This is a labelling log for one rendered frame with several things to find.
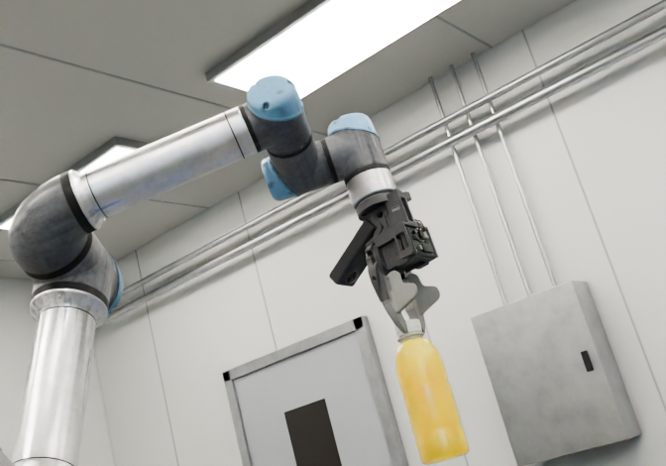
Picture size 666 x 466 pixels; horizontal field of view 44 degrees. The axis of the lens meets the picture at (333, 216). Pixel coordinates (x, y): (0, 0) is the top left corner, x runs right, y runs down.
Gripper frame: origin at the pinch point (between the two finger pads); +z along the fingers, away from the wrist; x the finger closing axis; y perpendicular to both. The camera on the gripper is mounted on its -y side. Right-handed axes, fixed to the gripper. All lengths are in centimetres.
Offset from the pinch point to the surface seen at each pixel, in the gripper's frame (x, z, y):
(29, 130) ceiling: 124, -220, -250
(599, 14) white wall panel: 312, -194, -10
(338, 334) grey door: 309, -104, -233
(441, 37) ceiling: 269, -212, -79
